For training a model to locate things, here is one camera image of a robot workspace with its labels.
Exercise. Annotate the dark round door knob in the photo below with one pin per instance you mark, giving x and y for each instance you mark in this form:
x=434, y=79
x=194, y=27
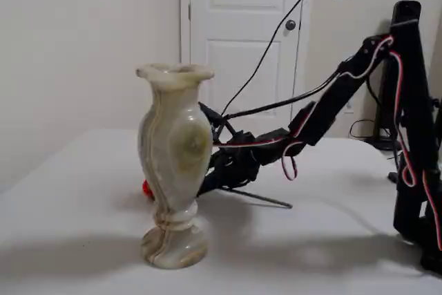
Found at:
x=290, y=25

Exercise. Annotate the cream marble onyx vase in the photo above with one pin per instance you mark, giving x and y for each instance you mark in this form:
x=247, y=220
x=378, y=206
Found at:
x=172, y=157

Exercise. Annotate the white panel door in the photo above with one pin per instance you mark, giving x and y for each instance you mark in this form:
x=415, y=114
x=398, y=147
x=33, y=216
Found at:
x=241, y=49

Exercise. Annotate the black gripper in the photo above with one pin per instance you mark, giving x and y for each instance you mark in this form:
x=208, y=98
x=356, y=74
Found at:
x=231, y=163

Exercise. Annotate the white wall outlet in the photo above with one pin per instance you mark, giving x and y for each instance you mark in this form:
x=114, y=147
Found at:
x=350, y=105

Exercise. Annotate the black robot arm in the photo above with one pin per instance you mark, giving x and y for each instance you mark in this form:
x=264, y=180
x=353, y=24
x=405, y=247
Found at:
x=331, y=108

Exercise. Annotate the tall black stand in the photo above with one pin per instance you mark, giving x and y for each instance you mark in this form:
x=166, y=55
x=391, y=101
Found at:
x=407, y=10

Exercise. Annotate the red rose with green stem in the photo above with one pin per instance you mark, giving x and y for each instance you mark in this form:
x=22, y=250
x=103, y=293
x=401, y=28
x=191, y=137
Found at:
x=147, y=188

